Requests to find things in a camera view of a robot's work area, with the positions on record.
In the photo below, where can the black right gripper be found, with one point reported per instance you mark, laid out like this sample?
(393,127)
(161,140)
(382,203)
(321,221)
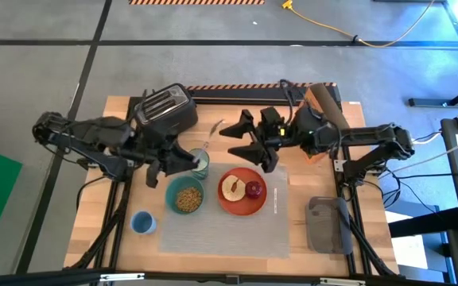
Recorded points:
(272,131)

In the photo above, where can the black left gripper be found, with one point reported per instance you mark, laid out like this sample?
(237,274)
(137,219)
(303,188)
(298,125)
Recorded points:
(161,153)

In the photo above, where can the clear plastic spoon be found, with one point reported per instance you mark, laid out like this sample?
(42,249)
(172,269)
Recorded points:
(214,129)

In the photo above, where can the red apple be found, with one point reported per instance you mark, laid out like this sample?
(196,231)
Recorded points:
(253,190)

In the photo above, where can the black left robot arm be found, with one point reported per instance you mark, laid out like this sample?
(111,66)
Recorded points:
(94,133)

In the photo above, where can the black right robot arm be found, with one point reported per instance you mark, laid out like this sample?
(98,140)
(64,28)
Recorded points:
(372,137)

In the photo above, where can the teal ceramic bowl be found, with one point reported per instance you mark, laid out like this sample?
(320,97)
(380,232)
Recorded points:
(171,194)

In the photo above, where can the teal glass tumbler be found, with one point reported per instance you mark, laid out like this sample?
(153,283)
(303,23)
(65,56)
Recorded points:
(202,171)

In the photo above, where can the brown cereal pieces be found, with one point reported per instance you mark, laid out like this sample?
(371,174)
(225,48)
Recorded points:
(189,199)

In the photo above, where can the black orange hazard tape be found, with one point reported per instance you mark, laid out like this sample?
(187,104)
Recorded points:
(245,86)

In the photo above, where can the sliced bagel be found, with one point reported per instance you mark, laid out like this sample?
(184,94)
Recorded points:
(229,191)

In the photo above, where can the blue cup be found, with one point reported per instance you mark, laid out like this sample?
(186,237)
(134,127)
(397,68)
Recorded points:
(143,222)

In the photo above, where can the black toaster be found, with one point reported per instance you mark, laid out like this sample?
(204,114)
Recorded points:
(161,105)

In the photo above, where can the slim white plastic utensil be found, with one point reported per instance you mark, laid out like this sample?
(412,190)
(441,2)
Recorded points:
(275,200)

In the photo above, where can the orange plate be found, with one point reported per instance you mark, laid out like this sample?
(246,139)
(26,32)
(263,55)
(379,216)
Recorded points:
(249,207)

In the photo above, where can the grey woven placemat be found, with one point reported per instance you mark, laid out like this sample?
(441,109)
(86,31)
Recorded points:
(221,238)

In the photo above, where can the grey plastic tray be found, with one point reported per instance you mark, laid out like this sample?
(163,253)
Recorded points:
(328,226)

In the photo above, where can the black aluminium rig frame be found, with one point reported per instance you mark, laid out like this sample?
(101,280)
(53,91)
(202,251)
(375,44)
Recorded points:
(233,95)

